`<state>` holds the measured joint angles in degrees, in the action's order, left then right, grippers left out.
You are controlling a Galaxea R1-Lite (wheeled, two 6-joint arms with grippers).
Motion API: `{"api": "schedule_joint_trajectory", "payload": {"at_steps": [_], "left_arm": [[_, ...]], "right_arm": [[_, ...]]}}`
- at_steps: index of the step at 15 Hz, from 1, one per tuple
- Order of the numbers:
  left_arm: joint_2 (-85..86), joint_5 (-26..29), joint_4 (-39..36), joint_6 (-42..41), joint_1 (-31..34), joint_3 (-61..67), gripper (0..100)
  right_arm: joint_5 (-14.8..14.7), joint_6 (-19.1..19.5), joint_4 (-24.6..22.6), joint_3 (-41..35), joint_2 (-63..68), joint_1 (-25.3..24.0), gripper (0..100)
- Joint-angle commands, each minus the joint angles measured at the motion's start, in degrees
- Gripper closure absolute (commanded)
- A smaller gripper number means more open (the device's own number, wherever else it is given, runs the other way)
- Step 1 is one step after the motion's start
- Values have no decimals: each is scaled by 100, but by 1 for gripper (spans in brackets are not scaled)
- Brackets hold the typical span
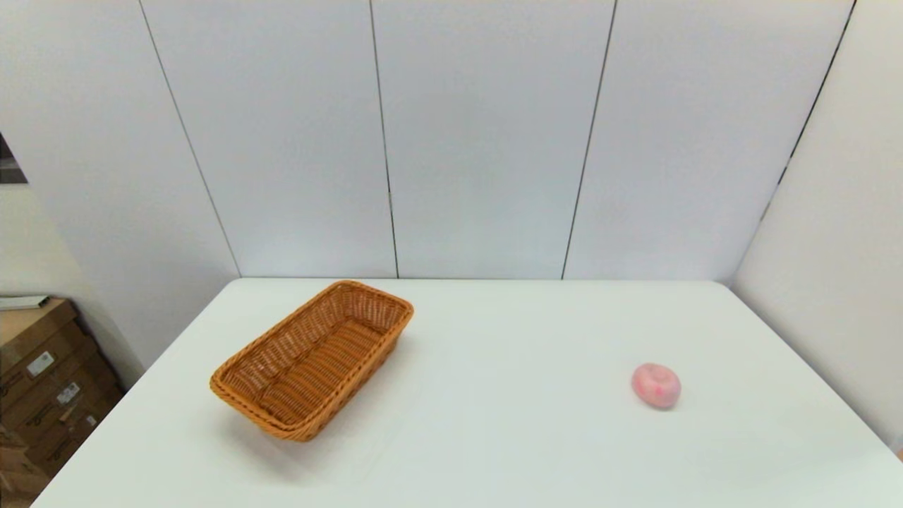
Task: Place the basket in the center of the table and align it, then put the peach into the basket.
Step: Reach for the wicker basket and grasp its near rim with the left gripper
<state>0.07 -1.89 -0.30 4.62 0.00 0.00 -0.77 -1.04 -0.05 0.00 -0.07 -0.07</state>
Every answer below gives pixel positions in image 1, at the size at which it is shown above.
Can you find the pink round doughnut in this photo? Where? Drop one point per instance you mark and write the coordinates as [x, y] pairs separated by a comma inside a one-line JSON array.
[[656, 386]]

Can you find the orange woven wicker basket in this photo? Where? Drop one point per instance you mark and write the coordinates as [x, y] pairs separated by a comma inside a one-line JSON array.
[[310, 367]]

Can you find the flat white board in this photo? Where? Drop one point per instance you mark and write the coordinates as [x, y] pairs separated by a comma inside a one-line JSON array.
[[21, 302]]

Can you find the cardboard box with white label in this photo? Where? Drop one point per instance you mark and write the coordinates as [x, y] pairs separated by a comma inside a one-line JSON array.
[[77, 406], [32, 331]]

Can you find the dark wall frame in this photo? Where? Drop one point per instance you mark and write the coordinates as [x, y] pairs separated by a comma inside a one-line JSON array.
[[8, 166]]

